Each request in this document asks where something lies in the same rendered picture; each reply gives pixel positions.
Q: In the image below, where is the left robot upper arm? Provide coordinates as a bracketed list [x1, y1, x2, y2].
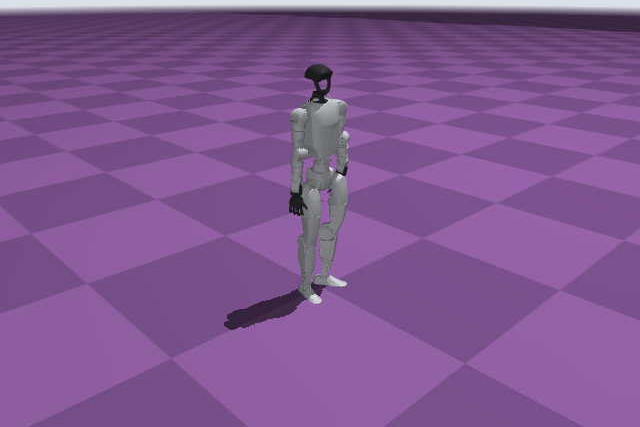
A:
[335, 99, 350, 146]

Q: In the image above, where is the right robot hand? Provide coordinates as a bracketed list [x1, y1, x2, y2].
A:
[289, 185, 307, 216]

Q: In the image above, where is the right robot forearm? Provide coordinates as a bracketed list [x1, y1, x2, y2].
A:
[290, 148, 304, 193]

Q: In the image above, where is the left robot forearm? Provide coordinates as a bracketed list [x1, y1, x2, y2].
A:
[336, 142, 349, 173]

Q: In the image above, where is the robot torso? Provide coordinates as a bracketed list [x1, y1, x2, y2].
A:
[301, 95, 340, 191]

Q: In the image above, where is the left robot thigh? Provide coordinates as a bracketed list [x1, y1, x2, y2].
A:
[318, 172, 348, 240]

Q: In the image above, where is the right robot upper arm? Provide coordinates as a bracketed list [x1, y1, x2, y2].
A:
[290, 106, 310, 160]

